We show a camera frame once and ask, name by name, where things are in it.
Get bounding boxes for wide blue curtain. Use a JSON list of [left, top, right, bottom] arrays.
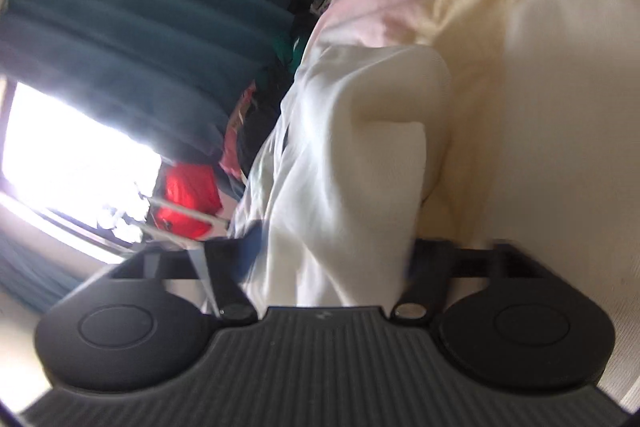
[[0, 0, 321, 168]]

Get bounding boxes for red bag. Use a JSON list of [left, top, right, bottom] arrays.
[[150, 162, 223, 240]]

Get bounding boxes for dark framed window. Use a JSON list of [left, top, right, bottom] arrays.
[[0, 79, 166, 258]]

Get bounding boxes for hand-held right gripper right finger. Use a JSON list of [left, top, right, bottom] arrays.
[[392, 239, 543, 325]]

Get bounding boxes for pink cloth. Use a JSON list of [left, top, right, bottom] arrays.
[[220, 79, 262, 180]]

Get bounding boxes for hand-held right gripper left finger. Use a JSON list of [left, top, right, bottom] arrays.
[[110, 237, 271, 325]]

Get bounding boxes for cream white pants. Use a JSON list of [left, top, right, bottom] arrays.
[[227, 0, 640, 308]]

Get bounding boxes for green cloth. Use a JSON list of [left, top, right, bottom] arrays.
[[272, 31, 307, 64]]

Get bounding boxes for narrow blue curtain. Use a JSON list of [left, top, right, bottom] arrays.
[[0, 227, 101, 313]]

